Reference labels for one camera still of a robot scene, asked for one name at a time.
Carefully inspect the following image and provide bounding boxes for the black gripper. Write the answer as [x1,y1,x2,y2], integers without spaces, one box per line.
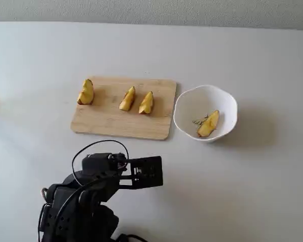
[81,152,129,177]

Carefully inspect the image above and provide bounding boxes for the yellow apple slice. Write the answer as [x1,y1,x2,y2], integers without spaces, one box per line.
[196,109,221,138]
[119,86,137,112]
[138,90,154,115]

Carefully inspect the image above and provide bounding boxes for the wooden cutting board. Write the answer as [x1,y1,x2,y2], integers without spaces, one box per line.
[70,76,178,142]

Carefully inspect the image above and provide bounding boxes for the apple slice with red skin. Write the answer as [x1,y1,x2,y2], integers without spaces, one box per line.
[77,78,95,106]

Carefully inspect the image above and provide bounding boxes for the white bowl with butterfly print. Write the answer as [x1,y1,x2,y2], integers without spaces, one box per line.
[173,84,238,144]

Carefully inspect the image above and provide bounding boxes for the thin black looped cable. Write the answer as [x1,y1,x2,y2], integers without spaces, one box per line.
[72,140,130,188]

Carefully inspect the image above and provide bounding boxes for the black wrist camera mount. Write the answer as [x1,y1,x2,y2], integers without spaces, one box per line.
[118,155,164,190]

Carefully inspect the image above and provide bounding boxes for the red servo wires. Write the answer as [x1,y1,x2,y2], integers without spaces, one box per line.
[41,187,50,204]

